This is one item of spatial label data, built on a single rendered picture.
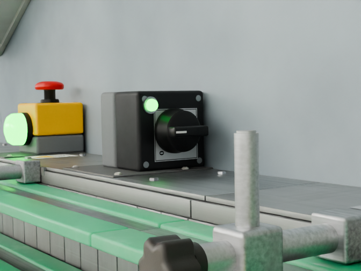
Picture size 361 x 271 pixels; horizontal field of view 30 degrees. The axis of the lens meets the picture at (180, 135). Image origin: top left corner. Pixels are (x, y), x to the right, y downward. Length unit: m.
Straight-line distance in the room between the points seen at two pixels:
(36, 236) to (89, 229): 0.32
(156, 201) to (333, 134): 0.16
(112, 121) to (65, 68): 0.32
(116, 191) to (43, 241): 0.19
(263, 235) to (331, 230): 0.05
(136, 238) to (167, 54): 0.36
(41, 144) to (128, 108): 0.27
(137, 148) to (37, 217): 0.15
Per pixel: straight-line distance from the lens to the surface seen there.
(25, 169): 0.75
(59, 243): 0.73
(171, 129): 0.64
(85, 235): 0.47
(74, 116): 0.94
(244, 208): 0.33
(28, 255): 0.75
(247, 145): 0.32
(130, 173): 0.65
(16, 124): 0.92
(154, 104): 0.65
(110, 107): 0.70
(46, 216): 0.54
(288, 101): 0.61
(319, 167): 0.58
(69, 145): 0.93
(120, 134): 0.69
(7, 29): 1.20
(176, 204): 0.52
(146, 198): 0.56
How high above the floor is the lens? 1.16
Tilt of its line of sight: 34 degrees down
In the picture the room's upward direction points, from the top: 93 degrees counter-clockwise
